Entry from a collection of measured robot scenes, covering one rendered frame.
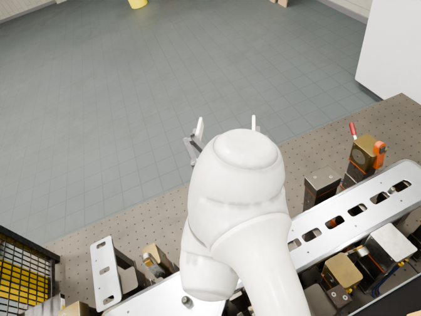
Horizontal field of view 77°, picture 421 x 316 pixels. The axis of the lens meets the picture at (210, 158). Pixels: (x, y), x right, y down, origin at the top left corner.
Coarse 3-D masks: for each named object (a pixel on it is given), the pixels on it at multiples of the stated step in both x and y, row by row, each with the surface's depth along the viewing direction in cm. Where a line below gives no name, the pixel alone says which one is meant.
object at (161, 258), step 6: (150, 246) 104; (156, 246) 104; (144, 252) 104; (150, 252) 103; (156, 252) 102; (162, 252) 110; (156, 258) 101; (162, 258) 105; (162, 264) 102; (168, 264) 110; (174, 264) 122; (168, 270) 107; (174, 270) 118; (162, 276) 111
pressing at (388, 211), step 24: (408, 168) 106; (360, 192) 104; (408, 192) 100; (312, 216) 102; (336, 216) 100; (360, 216) 98; (384, 216) 96; (288, 240) 99; (312, 240) 97; (336, 240) 95; (360, 240) 94; (312, 264) 91; (168, 288) 97; (240, 288) 92; (120, 312) 96; (144, 312) 94; (168, 312) 92; (192, 312) 90; (216, 312) 89
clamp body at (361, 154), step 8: (368, 136) 112; (360, 144) 111; (368, 144) 110; (352, 152) 117; (360, 152) 111; (368, 152) 108; (352, 160) 119; (360, 160) 114; (368, 160) 109; (352, 168) 123; (360, 168) 116; (368, 168) 112; (344, 176) 132; (352, 176) 126; (360, 176) 120; (368, 176) 120; (344, 184) 136; (352, 184) 129
